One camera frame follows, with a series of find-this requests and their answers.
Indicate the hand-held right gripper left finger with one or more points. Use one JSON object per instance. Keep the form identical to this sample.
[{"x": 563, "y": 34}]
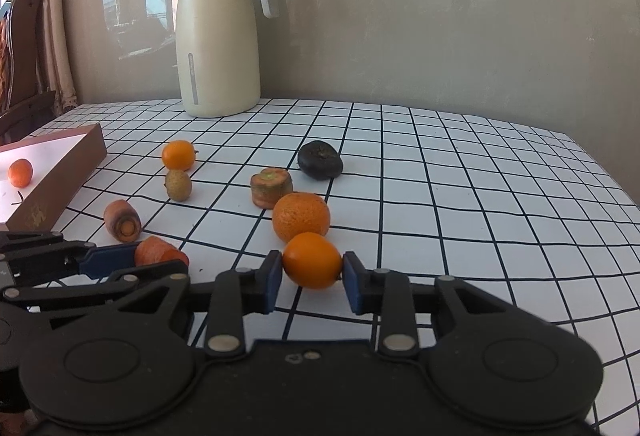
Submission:
[{"x": 272, "y": 283}]

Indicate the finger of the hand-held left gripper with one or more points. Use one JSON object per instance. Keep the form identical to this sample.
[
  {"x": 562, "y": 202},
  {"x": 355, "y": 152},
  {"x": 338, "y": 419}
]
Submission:
[
  {"x": 107, "y": 262},
  {"x": 75, "y": 288}
]

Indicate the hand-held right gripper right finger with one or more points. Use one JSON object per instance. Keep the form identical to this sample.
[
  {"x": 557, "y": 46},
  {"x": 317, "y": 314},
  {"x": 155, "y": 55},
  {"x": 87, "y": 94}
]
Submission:
[{"x": 352, "y": 286}]

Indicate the oval smooth orange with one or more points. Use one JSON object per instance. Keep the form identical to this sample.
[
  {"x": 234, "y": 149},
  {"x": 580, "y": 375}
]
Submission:
[{"x": 312, "y": 261}]

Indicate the large bumpy mandarin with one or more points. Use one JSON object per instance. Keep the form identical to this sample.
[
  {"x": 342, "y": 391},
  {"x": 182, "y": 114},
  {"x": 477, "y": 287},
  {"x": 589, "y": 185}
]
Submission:
[{"x": 301, "y": 216}]

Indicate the carrot piece with green top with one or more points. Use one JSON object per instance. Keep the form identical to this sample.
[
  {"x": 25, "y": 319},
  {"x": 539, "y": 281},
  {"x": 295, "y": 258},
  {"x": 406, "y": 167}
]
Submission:
[{"x": 271, "y": 187}]

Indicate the shallow brown cardboard box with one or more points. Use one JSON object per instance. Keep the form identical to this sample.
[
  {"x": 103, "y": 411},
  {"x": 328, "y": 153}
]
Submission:
[{"x": 60, "y": 176}]

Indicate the round brown fruit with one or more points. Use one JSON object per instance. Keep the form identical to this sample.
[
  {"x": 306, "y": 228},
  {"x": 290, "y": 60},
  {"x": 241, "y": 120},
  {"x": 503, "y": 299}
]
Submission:
[{"x": 178, "y": 185}]

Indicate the small round orange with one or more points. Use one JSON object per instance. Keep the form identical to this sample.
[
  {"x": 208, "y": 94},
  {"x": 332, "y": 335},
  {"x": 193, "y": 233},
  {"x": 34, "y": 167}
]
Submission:
[
  {"x": 20, "y": 172},
  {"x": 178, "y": 154}
]

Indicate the dark shrivelled fruit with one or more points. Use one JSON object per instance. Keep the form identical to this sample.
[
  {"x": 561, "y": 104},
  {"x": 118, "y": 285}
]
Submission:
[{"x": 320, "y": 159}]

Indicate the wooden leather sofa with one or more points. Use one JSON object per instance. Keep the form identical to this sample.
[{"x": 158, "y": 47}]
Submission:
[{"x": 25, "y": 40}]

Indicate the cream thermos jug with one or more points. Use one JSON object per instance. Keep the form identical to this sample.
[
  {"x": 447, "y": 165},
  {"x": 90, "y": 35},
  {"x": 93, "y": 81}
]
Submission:
[{"x": 217, "y": 40}]

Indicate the beige patterned curtain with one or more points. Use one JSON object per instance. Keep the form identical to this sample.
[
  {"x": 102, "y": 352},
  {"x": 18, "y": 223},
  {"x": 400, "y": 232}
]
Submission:
[{"x": 55, "y": 15}]

